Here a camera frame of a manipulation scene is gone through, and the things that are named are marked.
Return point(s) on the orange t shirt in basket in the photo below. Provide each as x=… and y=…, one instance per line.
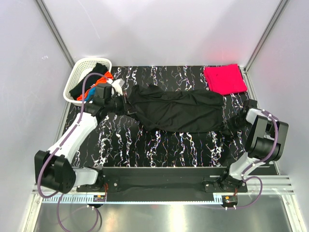
x=102, y=80

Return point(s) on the left aluminium corner post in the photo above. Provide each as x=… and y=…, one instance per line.
x=55, y=32

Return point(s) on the aluminium corner post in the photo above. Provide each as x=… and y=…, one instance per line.
x=55, y=32
x=269, y=28

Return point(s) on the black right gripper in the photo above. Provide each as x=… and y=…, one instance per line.
x=229, y=126

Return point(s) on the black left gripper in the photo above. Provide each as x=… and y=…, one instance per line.
x=127, y=108

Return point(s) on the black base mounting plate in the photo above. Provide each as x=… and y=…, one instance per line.
x=146, y=196

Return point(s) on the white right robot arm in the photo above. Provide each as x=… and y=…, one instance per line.
x=265, y=142

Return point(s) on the white plastic basket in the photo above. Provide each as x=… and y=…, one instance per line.
x=81, y=68

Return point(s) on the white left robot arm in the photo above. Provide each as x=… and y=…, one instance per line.
x=53, y=167

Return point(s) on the aluminium frame rail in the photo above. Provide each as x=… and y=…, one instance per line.
x=270, y=184

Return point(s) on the blue t shirt in basket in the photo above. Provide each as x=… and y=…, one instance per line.
x=90, y=93

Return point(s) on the folded pink t shirt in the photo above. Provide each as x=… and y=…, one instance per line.
x=225, y=80

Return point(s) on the right aluminium corner post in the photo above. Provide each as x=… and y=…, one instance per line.
x=269, y=28

